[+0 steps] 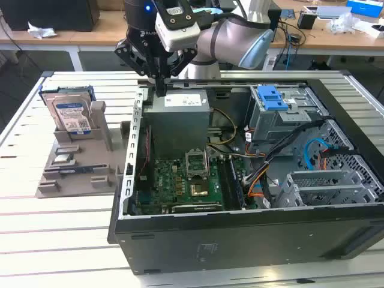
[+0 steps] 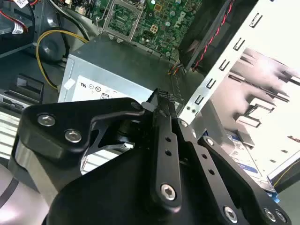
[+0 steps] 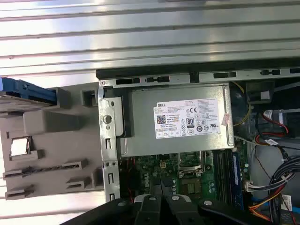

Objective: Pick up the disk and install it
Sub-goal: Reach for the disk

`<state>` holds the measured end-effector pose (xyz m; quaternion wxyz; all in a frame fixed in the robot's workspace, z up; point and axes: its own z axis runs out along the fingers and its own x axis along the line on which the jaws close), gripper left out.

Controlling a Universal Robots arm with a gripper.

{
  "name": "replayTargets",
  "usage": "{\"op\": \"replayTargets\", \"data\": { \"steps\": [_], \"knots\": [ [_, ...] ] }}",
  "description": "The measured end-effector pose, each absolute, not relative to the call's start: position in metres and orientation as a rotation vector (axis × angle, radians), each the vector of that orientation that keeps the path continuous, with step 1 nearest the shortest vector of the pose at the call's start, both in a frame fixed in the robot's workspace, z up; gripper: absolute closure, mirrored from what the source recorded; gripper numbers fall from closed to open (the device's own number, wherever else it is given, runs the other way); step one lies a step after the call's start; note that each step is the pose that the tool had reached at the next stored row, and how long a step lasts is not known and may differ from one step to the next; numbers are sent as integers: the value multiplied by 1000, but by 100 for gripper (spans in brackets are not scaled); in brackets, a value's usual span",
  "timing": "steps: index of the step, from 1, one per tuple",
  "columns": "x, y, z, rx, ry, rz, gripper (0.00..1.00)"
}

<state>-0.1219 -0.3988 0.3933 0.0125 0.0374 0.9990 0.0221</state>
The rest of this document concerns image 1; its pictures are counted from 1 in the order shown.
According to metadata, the black computer tower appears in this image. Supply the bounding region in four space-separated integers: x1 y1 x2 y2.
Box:
0 0 100 32

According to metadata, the wooden desk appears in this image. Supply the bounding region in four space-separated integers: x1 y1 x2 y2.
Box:
0 10 384 71

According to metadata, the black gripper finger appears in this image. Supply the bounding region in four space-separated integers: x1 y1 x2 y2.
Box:
115 38 162 97
160 47 198 97

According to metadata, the orange wire bundle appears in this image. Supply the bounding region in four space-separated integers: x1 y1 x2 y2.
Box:
246 166 271 199

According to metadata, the small black box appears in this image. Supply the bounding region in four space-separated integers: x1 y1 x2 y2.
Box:
296 12 318 30

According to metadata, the grey laptop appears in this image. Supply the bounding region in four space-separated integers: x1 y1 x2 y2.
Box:
302 5 352 21

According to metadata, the green motherboard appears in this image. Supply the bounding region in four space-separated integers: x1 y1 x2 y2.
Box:
131 155 259 215

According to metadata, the white cardboard box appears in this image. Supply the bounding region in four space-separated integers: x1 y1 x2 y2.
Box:
353 20 384 40

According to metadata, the grey parts rack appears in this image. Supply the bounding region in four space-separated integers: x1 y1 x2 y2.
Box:
35 100 134 199

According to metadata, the clear plastic bag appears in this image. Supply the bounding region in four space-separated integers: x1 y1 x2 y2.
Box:
325 12 362 34

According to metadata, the white crumpled paper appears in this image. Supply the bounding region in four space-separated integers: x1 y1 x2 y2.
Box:
27 20 58 40

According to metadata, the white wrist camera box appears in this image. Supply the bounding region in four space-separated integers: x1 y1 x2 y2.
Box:
154 0 201 52

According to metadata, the grey power supply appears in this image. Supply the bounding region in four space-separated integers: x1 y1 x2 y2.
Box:
143 92 211 160

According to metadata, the black PC case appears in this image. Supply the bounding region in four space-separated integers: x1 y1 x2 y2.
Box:
107 69 384 275

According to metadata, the long black expansion slot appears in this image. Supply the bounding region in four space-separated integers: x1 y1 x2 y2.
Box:
161 203 224 214

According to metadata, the silver CPU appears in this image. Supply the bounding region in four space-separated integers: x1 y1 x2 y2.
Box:
53 153 75 166

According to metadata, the black RAM slot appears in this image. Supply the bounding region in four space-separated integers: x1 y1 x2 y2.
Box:
218 158 232 210
226 157 239 209
230 157 244 208
223 158 235 210

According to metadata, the blue cardboard box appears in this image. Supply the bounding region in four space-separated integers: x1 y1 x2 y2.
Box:
345 0 384 16

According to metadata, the metal disk bay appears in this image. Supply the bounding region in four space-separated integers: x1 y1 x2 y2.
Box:
280 169 384 208

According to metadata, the metal socket cover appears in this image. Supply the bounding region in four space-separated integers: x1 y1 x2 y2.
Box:
185 148 209 178

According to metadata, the blue drive cage latch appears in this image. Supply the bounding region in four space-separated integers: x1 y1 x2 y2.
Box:
257 86 289 112

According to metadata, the CPU socket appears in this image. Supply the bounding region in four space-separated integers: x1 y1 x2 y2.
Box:
189 176 211 196

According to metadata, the blue wire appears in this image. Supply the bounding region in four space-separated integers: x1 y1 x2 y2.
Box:
303 135 330 175

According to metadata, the hard disk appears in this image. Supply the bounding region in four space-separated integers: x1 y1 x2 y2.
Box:
38 85 97 136

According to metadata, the black case fan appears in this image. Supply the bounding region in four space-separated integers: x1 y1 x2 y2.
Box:
134 125 155 196

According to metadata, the metal drive cage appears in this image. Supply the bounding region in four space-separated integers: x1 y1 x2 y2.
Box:
248 85 328 151

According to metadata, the yellow black wire bundle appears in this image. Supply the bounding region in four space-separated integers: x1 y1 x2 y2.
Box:
209 107 238 148

